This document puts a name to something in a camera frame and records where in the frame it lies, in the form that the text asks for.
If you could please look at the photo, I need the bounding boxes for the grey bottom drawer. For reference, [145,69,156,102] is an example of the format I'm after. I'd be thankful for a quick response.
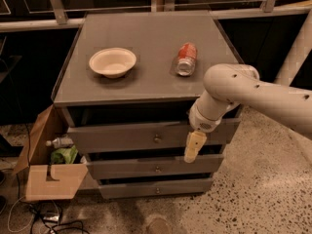
[98,177,213,199]

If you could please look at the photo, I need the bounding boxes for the grey drawer cabinet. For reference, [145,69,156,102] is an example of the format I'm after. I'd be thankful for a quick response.
[53,11,241,187]

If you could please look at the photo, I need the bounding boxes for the white cable on floor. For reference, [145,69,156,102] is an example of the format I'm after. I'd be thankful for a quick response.
[7,195,62,234]

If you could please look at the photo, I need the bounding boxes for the grey top drawer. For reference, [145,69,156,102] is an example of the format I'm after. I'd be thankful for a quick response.
[66,117,242,155]

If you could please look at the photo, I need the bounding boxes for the black cables on floor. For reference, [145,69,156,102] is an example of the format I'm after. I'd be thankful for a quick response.
[28,202,91,234]

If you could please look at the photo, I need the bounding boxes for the green plastic bag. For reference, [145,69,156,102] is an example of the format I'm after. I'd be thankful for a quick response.
[51,145,78,164]

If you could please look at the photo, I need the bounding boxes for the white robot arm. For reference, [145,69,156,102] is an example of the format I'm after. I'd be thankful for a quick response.
[184,13,312,163]

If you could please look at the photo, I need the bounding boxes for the grey middle drawer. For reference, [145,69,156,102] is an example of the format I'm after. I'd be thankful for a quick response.
[87,154,223,179]

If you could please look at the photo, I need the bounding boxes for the red soda can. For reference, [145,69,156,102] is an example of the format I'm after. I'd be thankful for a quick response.
[175,43,197,77]

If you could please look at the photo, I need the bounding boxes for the clear plastic water bottle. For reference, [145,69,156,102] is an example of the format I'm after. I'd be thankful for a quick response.
[46,136,73,148]

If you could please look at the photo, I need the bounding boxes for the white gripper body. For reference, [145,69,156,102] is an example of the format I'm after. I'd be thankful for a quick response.
[188,104,221,133]

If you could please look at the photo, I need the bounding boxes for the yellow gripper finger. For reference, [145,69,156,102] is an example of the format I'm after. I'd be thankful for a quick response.
[184,131,207,163]

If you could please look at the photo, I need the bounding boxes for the metal railing frame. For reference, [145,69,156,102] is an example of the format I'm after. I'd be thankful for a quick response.
[0,0,311,32]

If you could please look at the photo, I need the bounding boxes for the white paper bowl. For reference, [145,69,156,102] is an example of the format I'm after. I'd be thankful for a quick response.
[89,48,137,79]

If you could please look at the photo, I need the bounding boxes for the brown cardboard box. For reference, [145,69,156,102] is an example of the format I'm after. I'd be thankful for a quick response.
[14,105,88,202]

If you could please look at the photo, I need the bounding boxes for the grey drawer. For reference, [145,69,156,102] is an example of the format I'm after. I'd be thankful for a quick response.
[98,177,213,199]
[87,154,223,179]
[66,117,242,155]

